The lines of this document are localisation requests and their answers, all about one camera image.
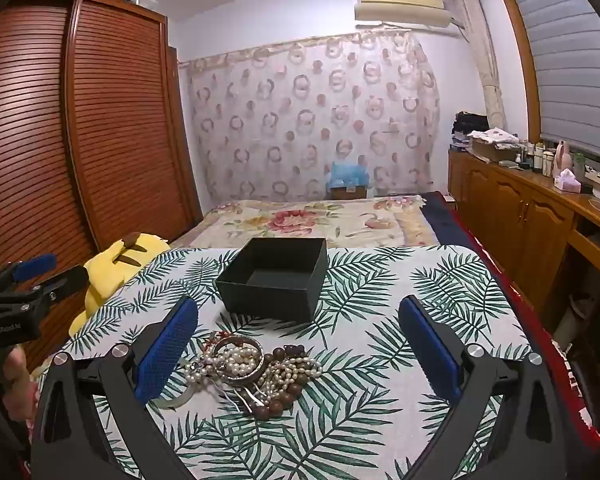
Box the leaf print tablecloth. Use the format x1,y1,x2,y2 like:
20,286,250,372
32,244,536,480

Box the red string bracelet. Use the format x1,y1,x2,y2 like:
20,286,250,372
201,331,232,357

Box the brown wooden bead bracelet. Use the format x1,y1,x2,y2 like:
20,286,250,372
247,345,326,418

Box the wooden sideboard cabinet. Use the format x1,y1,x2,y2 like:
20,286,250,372
447,147,600,321

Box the person's left hand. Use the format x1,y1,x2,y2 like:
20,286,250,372
0,346,35,423

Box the silver bangle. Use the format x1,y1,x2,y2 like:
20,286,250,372
212,336,267,387

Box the circle print curtain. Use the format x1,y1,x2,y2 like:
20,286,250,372
180,30,441,202

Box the white wrapped pipe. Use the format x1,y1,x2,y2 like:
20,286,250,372
450,0,508,132

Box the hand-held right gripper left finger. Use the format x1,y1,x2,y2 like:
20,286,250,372
32,295,201,480

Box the stack of dark clothes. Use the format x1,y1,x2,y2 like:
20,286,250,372
452,111,492,139

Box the wooden window frame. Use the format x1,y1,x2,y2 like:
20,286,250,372
492,0,543,137

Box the brown slatted wardrobe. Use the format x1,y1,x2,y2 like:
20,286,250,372
0,0,204,371

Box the row of cosmetic bottles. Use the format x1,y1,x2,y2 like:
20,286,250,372
516,139,556,179

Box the wall air conditioner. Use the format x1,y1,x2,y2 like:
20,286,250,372
354,0,461,29

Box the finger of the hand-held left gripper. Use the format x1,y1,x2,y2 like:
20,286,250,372
0,265,90,311
0,254,57,302

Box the yellow plush toy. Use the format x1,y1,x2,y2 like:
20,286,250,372
69,231,169,336

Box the cardboard box with white cloth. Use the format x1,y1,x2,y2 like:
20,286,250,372
466,129,522,164

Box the pink figurine bottle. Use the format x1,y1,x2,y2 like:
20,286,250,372
554,140,572,177

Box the blue plastic bag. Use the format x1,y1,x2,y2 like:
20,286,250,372
326,160,372,189

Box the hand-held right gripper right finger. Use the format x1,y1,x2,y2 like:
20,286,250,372
397,295,568,480

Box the black box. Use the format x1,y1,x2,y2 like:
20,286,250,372
215,236,328,323

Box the pale jade bangle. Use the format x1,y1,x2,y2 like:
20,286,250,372
147,379,202,412

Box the small brown box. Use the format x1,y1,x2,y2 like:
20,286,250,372
330,185,369,202

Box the grey window blind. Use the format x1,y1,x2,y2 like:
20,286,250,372
500,0,600,166

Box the floral blanket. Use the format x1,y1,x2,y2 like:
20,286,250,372
172,194,438,251

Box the pink tissue box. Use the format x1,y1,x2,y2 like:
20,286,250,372
552,169,584,194

